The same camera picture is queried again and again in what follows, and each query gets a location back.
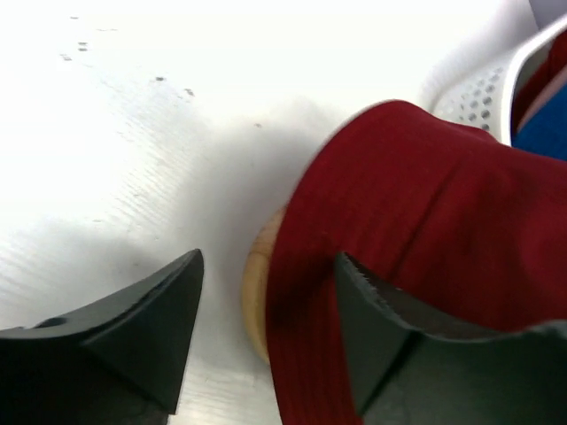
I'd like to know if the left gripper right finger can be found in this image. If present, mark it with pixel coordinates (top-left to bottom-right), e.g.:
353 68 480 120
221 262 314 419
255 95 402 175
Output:
334 253 566 424

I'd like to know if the white perforated plastic basket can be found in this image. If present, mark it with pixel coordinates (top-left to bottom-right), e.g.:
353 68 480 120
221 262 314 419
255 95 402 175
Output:
429 15 566 146

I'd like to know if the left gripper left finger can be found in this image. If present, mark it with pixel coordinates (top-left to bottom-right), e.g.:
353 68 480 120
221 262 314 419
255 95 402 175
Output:
1 249 204 424

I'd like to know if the blue bucket hat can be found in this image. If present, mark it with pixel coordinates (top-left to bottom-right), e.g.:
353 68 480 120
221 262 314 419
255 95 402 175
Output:
512 86 566 160

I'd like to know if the wooden hat stand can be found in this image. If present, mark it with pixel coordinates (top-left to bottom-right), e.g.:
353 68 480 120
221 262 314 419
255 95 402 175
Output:
240 207 286 364

